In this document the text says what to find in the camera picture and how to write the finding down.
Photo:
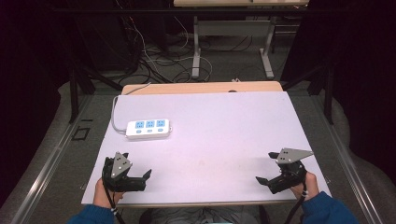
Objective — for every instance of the person's left hand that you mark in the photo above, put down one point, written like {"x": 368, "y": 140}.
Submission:
{"x": 101, "y": 196}

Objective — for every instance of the white table cover board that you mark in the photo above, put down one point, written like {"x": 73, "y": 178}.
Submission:
{"x": 218, "y": 140}

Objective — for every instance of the wooden table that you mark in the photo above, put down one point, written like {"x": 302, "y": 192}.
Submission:
{"x": 202, "y": 87}

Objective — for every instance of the dark curtain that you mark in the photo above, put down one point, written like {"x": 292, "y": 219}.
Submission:
{"x": 364, "y": 62}
{"x": 28, "y": 62}

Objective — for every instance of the aluminium floor rail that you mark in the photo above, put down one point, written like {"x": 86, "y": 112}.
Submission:
{"x": 46, "y": 168}
{"x": 348, "y": 165}

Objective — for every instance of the person's right hand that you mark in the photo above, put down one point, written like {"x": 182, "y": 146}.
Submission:
{"x": 311, "y": 186}

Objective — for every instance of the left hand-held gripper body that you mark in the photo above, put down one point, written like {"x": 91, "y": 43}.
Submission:
{"x": 115, "y": 182}

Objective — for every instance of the black metal stand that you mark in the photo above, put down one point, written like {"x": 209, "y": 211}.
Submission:
{"x": 328, "y": 90}
{"x": 74, "y": 90}

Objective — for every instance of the white power strip blue sockets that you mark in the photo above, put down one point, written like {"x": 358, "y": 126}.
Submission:
{"x": 149, "y": 132}

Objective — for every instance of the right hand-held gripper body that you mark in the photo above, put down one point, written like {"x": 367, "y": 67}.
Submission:
{"x": 291, "y": 174}

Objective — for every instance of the black horizontal bar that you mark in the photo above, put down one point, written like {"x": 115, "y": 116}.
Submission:
{"x": 186, "y": 10}

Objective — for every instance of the desk with white metal legs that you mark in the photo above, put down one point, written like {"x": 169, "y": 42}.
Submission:
{"x": 233, "y": 28}

